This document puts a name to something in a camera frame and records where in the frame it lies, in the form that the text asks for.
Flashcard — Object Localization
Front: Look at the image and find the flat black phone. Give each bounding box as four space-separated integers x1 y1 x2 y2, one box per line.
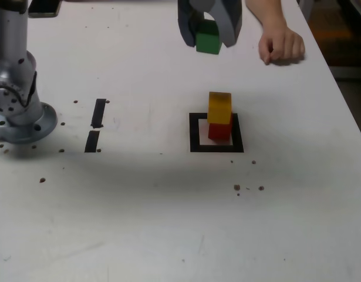
28 0 62 18

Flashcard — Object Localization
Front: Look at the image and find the yellow cube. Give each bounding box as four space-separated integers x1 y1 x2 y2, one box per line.
207 91 233 126

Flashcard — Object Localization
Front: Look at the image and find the black tape strip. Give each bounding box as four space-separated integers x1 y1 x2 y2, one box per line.
84 98 107 153

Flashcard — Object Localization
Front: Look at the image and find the person's hand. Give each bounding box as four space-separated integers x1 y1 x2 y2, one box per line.
258 25 306 66

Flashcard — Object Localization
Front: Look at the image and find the black tape square outline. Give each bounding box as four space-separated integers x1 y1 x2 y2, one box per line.
188 112 245 153

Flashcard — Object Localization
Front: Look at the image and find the green cube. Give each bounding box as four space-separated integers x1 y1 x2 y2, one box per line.
195 19 222 56

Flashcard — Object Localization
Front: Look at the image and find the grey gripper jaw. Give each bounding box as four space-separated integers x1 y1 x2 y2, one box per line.
177 0 205 48
190 0 243 48

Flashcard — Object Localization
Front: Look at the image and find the red cube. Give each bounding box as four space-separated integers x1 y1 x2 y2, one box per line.
208 113 234 141

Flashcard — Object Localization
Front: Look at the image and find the grey post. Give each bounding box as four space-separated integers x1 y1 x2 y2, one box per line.
297 0 313 21

